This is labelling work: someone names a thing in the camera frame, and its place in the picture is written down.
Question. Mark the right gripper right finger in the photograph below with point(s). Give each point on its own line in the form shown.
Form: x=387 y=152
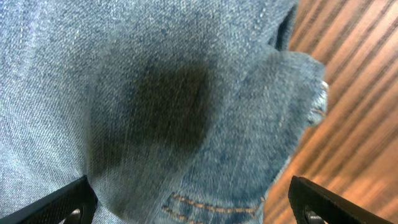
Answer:
x=311 y=203

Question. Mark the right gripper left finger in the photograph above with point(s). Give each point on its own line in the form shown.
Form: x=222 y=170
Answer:
x=74 y=203

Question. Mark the blue jeans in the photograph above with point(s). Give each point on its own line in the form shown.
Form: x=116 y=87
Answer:
x=176 y=111

